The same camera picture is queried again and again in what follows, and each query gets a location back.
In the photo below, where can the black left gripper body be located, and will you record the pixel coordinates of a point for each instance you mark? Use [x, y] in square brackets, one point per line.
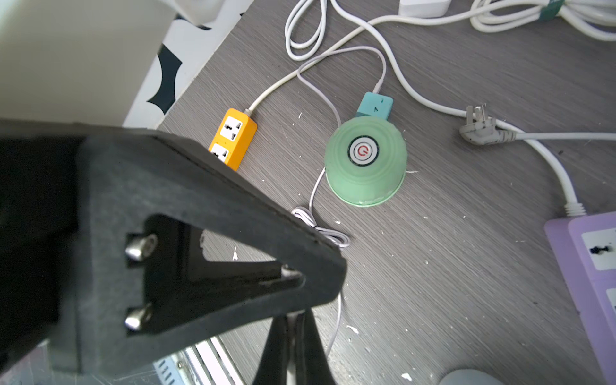
[39, 238]

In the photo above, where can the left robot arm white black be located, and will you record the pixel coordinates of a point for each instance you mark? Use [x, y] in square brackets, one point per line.
[66, 62]

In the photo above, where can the yellow power strip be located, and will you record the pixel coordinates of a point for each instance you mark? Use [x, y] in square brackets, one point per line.
[233, 138]

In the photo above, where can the white folding desk lamp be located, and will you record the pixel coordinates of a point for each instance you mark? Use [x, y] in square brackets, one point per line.
[425, 9]

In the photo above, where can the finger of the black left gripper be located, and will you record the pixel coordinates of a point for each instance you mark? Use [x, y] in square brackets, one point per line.
[176, 248]

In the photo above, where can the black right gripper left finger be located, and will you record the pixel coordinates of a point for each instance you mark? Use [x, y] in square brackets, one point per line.
[272, 369]

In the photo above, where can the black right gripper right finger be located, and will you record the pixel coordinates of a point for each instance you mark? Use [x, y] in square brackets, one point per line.
[311, 366]

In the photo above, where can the purple power strip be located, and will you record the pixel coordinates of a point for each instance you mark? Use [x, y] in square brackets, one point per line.
[584, 248]

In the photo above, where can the small teal charger adapter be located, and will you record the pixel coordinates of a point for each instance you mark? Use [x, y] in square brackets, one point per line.
[375, 105]

